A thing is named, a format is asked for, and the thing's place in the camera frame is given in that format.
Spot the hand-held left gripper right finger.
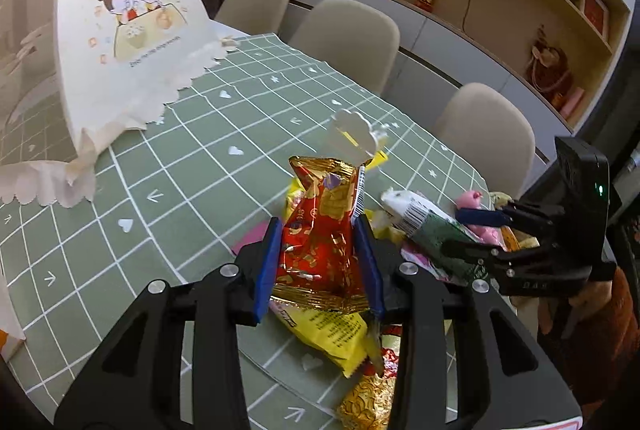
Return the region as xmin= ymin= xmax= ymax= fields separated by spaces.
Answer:
xmin=352 ymin=212 xmax=583 ymax=430

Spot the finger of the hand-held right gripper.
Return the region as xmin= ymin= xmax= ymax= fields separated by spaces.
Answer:
xmin=440 ymin=237 xmax=551 ymax=283
xmin=455 ymin=202 xmax=564 ymax=238

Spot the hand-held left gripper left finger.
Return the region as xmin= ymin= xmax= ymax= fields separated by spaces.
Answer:
xmin=54 ymin=217 xmax=283 ymax=430

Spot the green white snack packet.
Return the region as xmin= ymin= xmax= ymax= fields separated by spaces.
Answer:
xmin=381 ymin=190 xmax=493 ymax=285

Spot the yellow snack packet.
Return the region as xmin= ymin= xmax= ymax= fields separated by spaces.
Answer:
xmin=282 ymin=180 xmax=306 ymax=225

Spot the yellow wafer packet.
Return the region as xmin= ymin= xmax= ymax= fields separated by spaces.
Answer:
xmin=269 ymin=297 xmax=386 ymax=378

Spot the person's right forearm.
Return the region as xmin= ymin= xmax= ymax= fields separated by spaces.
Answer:
xmin=565 ymin=267 xmax=640 ymax=421

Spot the person's right hand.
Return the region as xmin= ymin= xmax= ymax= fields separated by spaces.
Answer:
xmin=537 ymin=290 xmax=608 ymax=346

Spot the pink pig toy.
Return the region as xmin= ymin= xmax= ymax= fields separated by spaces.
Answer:
xmin=454 ymin=190 xmax=506 ymax=243

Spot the beige dining chair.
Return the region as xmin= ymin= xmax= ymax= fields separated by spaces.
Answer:
xmin=214 ymin=0 xmax=292 ymax=35
xmin=432 ymin=83 xmax=537 ymax=211
xmin=287 ymin=0 xmax=401 ymax=96

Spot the green checked tablecloth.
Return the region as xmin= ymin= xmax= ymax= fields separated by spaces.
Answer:
xmin=0 ymin=22 xmax=493 ymax=430

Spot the pink box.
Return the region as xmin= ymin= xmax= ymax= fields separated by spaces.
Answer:
xmin=560 ymin=87 xmax=585 ymax=121

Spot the small white yellow box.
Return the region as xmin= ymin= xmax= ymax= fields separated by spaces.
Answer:
xmin=325 ymin=109 xmax=391 ymax=171

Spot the red gift bag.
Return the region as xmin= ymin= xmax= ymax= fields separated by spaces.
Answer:
xmin=525 ymin=26 xmax=575 ymax=105

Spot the white sideboard cabinet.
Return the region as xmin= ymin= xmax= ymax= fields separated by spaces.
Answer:
xmin=274 ymin=0 xmax=576 ymax=171

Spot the red framed picture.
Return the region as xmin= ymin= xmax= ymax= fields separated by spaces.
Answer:
xmin=580 ymin=0 xmax=610 ymax=35

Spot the white paper bag with cartoon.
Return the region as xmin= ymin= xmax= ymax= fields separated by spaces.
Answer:
xmin=0 ymin=0 xmax=241 ymax=209

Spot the white orange paper item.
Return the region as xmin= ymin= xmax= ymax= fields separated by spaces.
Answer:
xmin=0 ymin=270 xmax=26 ymax=361

